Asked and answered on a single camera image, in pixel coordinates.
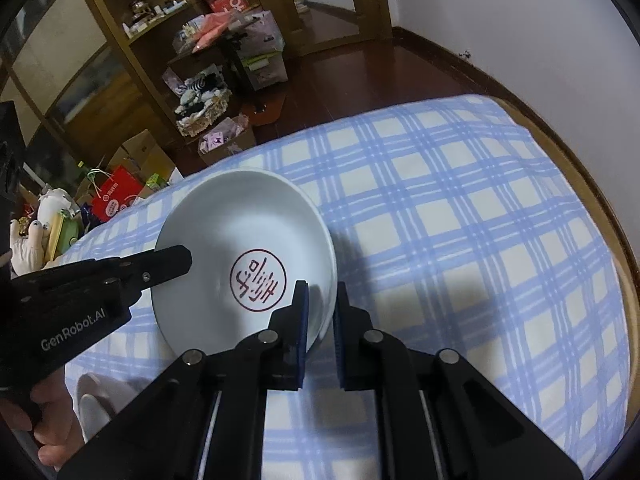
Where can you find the wooden door with glass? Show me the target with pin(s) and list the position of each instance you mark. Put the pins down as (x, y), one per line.
(375, 0)

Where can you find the open cardboard box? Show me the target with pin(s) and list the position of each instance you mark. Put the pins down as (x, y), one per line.
(147, 155)

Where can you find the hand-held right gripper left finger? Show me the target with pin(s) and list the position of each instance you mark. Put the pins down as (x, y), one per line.
(301, 335)

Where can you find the woven basket with clothes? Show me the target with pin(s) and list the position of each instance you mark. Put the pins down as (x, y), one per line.
(205, 115)

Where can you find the wooden wardrobe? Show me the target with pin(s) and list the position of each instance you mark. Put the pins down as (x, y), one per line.
(60, 25)

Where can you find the wooden corner shelf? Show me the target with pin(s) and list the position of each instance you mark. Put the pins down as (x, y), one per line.
(150, 25)

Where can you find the clear storage box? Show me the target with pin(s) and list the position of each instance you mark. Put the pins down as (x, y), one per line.
(265, 72)

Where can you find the pink and white plush doll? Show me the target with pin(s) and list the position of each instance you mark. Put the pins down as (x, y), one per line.
(30, 250)

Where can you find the plain white bowl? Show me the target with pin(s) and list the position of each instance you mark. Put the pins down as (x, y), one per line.
(215, 220)

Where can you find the box of pink packets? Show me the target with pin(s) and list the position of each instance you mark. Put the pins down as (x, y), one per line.
(225, 140)

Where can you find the small black folding table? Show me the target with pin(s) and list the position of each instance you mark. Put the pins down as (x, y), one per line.
(235, 65)

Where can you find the green yellow plush cushion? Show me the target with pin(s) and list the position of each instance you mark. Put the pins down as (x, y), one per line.
(67, 232)

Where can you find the blue checkered cloth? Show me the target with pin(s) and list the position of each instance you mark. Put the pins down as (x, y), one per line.
(450, 260)

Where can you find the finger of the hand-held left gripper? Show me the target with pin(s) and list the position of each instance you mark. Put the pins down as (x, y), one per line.
(160, 265)

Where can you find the white spiky plush toy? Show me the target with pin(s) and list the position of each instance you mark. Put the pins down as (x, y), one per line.
(57, 202)

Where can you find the person's left hand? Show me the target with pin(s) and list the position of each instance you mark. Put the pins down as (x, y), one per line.
(57, 425)

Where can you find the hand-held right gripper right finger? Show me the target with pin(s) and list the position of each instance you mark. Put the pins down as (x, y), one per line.
(341, 350)

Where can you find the pink packet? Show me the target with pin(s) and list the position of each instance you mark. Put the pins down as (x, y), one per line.
(212, 32)

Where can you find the red paper bag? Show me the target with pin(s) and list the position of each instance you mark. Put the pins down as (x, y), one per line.
(117, 197)

